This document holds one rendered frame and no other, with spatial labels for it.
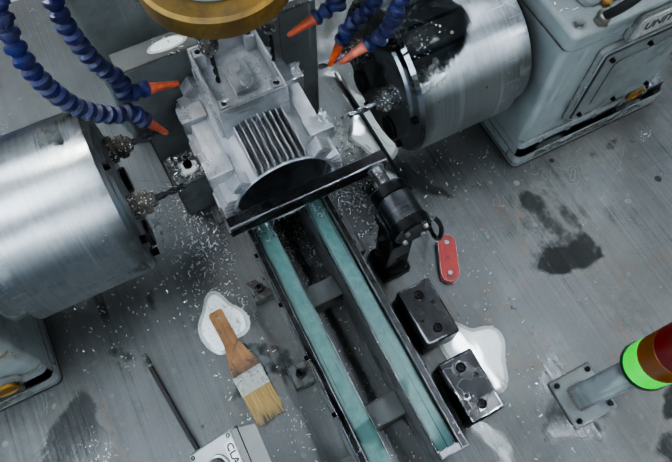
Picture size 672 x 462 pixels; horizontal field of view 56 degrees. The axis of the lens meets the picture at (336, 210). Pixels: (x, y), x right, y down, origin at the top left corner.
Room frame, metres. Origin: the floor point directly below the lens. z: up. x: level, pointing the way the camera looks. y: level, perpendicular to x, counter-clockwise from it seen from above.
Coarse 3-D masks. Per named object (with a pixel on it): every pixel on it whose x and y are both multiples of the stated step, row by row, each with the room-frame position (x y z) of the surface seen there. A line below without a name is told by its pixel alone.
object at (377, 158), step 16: (368, 160) 0.47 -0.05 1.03; (384, 160) 0.47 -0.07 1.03; (320, 176) 0.44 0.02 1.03; (336, 176) 0.44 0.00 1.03; (352, 176) 0.44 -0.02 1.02; (288, 192) 0.41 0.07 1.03; (304, 192) 0.41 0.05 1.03; (320, 192) 0.42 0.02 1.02; (256, 208) 0.39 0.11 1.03; (272, 208) 0.39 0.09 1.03; (288, 208) 0.40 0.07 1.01; (240, 224) 0.36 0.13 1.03; (256, 224) 0.37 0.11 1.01
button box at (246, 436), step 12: (228, 432) 0.08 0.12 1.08; (240, 432) 0.08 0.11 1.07; (252, 432) 0.08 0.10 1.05; (216, 444) 0.07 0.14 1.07; (228, 444) 0.07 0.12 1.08; (240, 444) 0.07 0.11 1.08; (252, 444) 0.07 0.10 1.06; (192, 456) 0.06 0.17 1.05; (204, 456) 0.06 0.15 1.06; (216, 456) 0.06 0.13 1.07; (228, 456) 0.06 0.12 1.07; (240, 456) 0.05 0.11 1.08; (252, 456) 0.06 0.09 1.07; (264, 456) 0.06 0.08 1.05
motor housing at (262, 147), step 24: (264, 120) 0.49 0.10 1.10; (288, 120) 0.49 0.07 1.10; (192, 144) 0.50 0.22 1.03; (216, 144) 0.47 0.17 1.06; (240, 144) 0.46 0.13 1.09; (264, 144) 0.45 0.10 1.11; (288, 144) 0.45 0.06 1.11; (240, 168) 0.43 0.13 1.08; (264, 168) 0.42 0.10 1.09; (288, 168) 0.50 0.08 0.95; (312, 168) 0.49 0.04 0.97; (216, 192) 0.41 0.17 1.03; (264, 192) 0.46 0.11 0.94
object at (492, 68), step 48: (384, 0) 0.66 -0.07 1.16; (432, 0) 0.65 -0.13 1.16; (480, 0) 0.65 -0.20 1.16; (384, 48) 0.60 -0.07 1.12; (432, 48) 0.58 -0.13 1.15; (480, 48) 0.59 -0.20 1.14; (528, 48) 0.61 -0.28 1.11; (384, 96) 0.55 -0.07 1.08; (432, 96) 0.53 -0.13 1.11; (480, 96) 0.55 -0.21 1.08
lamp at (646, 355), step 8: (648, 336) 0.19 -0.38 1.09; (640, 344) 0.18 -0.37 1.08; (648, 344) 0.18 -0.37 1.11; (640, 352) 0.17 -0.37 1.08; (648, 352) 0.17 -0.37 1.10; (640, 360) 0.16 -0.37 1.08; (648, 360) 0.16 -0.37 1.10; (656, 360) 0.16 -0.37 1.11; (648, 368) 0.15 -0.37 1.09; (656, 368) 0.15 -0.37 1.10; (664, 368) 0.15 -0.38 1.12; (656, 376) 0.15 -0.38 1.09; (664, 376) 0.14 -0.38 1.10
